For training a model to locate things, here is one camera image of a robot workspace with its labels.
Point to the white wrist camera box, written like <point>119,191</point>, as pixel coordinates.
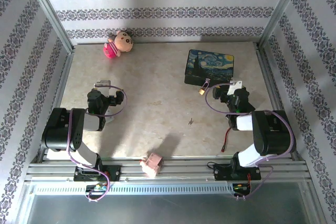
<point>103,83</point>
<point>234,87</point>

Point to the aluminium left side rail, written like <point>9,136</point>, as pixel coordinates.
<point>61,85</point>

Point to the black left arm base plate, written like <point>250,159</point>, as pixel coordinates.
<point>114,172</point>

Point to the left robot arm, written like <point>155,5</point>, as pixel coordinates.
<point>60,129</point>

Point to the plush doll in pink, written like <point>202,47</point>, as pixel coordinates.
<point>119,43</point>

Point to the aluminium right side rail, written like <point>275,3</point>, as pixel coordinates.
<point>273,90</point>

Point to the grey metal sheet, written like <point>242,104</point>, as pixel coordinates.
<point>168,208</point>

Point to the aluminium right corner post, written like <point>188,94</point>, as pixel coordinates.
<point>281,11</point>

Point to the starry night painted box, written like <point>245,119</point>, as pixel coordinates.
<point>210,64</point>

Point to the small brass padlock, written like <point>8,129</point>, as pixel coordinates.
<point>201,91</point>

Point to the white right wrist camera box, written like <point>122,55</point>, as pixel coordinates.
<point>234,87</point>

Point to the aluminium front rail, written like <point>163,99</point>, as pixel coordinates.
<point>183,169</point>

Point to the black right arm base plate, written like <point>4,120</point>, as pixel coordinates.
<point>221,172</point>

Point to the pink block on rail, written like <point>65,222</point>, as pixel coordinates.
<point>151,165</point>

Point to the aluminium rail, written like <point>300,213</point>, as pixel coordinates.
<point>183,169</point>
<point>273,90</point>
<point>61,85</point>

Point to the aluminium left corner post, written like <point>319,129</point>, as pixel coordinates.
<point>52,16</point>

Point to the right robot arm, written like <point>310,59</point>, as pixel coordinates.
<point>273,134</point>

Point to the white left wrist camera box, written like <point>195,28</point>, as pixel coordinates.
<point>103,83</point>

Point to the aluminium corner post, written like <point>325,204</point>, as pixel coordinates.
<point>52,16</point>
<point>281,11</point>

